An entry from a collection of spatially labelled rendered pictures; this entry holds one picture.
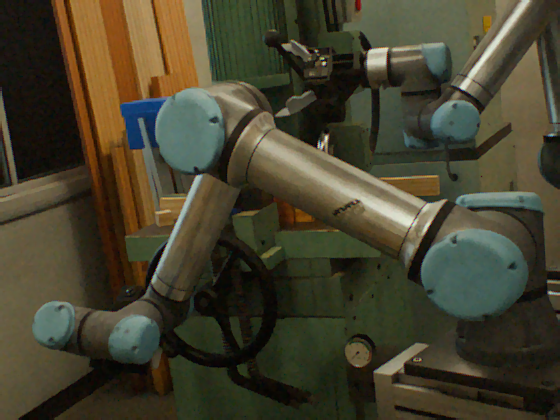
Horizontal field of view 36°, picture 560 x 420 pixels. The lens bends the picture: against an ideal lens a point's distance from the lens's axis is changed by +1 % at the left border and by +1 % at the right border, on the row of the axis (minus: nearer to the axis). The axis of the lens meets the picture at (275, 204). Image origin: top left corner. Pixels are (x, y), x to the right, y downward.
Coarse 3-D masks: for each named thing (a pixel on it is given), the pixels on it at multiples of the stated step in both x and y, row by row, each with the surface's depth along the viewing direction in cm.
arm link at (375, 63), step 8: (384, 48) 161; (368, 56) 161; (376, 56) 160; (384, 56) 160; (368, 64) 160; (376, 64) 160; (384, 64) 159; (368, 72) 161; (376, 72) 160; (384, 72) 159; (368, 80) 162; (376, 80) 161; (384, 80) 160; (384, 88) 162
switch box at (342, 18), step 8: (328, 0) 209; (336, 0) 208; (344, 0) 207; (352, 0) 209; (328, 8) 209; (336, 8) 209; (344, 8) 208; (352, 8) 208; (344, 16) 208; (352, 16) 208; (360, 16) 215
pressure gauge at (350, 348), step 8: (352, 336) 173; (360, 336) 172; (368, 336) 173; (344, 344) 172; (352, 344) 172; (360, 344) 171; (368, 344) 170; (344, 352) 172; (352, 352) 172; (360, 352) 171; (368, 352) 171; (352, 360) 172; (360, 360) 172; (368, 360) 171; (360, 368) 174
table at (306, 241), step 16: (304, 224) 183; (320, 224) 182; (128, 240) 193; (144, 240) 192; (160, 240) 190; (288, 240) 179; (304, 240) 177; (320, 240) 176; (336, 240) 175; (352, 240) 173; (128, 256) 194; (144, 256) 193; (272, 256) 173; (288, 256) 179; (304, 256) 178; (320, 256) 177; (336, 256) 175; (352, 256) 174; (368, 256) 173; (208, 272) 176
